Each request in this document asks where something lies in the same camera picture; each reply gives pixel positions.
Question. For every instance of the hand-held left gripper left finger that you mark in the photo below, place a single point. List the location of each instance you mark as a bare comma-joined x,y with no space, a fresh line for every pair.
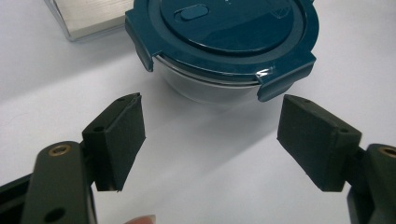
120,140

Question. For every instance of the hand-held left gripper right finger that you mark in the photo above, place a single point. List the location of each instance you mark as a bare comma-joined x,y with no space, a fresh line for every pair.
314,143

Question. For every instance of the round glass container teal lid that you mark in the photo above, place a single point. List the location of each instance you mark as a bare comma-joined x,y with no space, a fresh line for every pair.
233,37

